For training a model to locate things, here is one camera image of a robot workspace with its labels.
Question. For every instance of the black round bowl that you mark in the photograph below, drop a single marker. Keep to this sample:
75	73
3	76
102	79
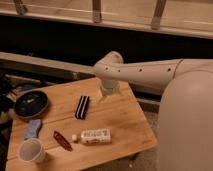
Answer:
31	104

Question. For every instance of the white paper cup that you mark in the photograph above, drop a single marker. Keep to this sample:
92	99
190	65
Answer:
31	150

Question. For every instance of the metal bracket middle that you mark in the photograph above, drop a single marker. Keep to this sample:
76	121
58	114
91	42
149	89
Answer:
96	11

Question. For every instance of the black white striped block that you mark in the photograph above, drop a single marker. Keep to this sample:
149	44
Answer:
82	107

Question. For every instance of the white plastic bottle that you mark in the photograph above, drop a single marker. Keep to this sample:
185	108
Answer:
93	136

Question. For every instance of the wooden shelf rail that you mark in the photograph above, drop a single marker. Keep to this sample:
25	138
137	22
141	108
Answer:
50	65

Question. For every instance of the metal bracket left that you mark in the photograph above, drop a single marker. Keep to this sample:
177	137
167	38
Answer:
20	7

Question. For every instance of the metal bracket right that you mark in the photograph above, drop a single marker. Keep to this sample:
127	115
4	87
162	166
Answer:
158	12

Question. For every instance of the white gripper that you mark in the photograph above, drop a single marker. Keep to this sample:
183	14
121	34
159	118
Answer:
108	87

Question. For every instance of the dark red knife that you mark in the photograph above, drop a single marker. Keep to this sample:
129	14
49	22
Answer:
62	141

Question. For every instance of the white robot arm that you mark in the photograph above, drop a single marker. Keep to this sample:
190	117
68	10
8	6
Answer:
185	121

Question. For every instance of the metal bracket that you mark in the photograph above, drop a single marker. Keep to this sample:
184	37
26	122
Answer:
96	11
158	12
20	7

